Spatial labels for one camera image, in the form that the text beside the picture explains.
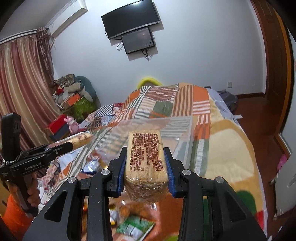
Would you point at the striped red beige curtain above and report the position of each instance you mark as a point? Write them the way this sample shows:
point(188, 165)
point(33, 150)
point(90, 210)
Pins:
point(27, 85)

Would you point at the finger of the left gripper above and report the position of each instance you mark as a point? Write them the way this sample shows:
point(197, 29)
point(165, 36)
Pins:
point(60, 149)

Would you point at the orange sleeve forearm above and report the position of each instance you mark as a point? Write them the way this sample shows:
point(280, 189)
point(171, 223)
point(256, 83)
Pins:
point(16, 219)

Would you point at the red and black box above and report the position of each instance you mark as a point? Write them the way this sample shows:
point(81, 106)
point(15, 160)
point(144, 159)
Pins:
point(57, 129)

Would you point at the grey backpack on floor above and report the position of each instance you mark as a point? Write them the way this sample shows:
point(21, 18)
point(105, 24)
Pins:
point(223, 99)

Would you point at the patchwork blanket bed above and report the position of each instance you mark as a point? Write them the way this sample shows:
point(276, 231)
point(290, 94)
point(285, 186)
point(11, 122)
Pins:
point(220, 146)

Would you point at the cake loaf brown print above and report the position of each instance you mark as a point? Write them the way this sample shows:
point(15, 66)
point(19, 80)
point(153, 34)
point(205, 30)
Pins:
point(146, 178)

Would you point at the white wall socket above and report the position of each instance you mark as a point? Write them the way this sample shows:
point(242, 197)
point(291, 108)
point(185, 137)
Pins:
point(229, 84)

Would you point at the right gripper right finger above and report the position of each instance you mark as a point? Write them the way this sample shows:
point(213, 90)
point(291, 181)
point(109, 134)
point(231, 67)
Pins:
point(212, 210)

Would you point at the yellow plush cushion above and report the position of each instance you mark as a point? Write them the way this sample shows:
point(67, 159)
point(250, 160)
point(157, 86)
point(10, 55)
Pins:
point(148, 81)

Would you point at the person's left hand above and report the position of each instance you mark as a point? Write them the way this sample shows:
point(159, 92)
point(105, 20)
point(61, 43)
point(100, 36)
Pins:
point(33, 191)

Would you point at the white wall air conditioner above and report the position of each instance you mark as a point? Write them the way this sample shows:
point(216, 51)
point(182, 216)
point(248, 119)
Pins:
point(66, 16)

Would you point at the large black wall television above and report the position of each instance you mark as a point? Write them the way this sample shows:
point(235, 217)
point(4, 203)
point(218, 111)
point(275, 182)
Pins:
point(130, 17)

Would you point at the green white snack packet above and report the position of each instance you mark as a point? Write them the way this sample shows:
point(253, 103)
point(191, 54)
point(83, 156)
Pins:
point(135, 227)

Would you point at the clear plastic storage bin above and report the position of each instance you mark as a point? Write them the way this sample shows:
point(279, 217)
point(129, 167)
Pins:
point(176, 134)

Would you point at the pink plush toy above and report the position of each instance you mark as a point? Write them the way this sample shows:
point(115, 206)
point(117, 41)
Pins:
point(73, 125)

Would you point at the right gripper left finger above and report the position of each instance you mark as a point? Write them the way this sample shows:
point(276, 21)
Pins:
point(61, 217)

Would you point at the biscuit roll pack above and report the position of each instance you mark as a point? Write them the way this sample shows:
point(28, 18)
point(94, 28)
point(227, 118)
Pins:
point(72, 142)

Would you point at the small black wall monitor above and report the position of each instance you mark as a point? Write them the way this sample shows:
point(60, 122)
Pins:
point(137, 40)

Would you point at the pile of clothes and boxes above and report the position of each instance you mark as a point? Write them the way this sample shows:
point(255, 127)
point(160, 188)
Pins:
point(75, 96)

